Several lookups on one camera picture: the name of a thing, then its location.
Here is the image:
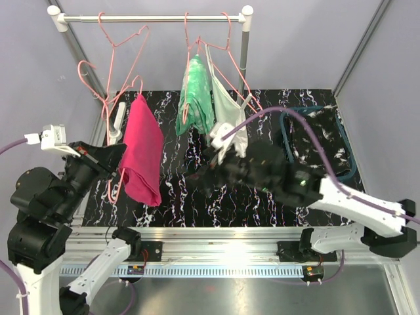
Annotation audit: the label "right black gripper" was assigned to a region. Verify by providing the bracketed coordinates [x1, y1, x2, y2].
[187, 140, 274, 197]

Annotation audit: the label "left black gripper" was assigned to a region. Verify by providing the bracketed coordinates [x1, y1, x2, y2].
[55, 139, 128, 220]

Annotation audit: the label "magenta trousers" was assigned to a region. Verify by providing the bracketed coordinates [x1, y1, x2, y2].
[119, 94, 163, 207]

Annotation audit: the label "pink wire hanger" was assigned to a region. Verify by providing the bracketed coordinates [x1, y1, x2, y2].
[196, 5, 262, 110]
[77, 60, 125, 204]
[182, 12, 194, 125]
[98, 11, 150, 98]

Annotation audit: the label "black white tie-dye trousers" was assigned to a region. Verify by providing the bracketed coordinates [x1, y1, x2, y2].
[283, 105, 350, 175]

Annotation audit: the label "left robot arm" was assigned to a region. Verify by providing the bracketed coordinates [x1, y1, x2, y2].
[7, 142, 142, 314]

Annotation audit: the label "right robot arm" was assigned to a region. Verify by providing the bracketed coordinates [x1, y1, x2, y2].
[186, 141, 417, 262]

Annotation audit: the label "green white tie-dye trousers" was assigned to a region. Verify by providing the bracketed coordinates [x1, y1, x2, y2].
[175, 54, 215, 136]

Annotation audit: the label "black marble pattern mat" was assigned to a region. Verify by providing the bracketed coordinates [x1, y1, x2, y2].
[83, 89, 364, 227]

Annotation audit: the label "silver clothes rack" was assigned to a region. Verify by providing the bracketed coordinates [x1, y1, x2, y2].
[47, 3, 254, 147]

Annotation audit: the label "white camisole top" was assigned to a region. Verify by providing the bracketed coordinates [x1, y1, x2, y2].
[205, 45, 248, 158]

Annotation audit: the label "blue plastic basket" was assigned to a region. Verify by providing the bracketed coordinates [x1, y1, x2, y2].
[279, 105, 357, 184]

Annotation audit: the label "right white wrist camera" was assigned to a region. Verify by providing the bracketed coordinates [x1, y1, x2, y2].
[209, 122, 242, 165]

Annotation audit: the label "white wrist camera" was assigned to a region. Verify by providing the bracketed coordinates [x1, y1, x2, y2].
[24, 125, 81, 157]
[209, 122, 242, 165]

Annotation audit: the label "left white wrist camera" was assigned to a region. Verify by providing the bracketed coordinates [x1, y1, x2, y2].
[24, 125, 81, 157]

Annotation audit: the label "aluminium mounting rail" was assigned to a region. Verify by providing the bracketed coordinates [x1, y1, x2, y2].
[60, 226, 400, 279]

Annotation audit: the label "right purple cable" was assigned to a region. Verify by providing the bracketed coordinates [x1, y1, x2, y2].
[221, 106, 420, 286]

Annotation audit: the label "purple cable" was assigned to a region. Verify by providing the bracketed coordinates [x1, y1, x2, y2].
[221, 106, 420, 286]
[0, 137, 137, 315]

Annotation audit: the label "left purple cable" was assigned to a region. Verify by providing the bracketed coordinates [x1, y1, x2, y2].
[0, 137, 137, 315]

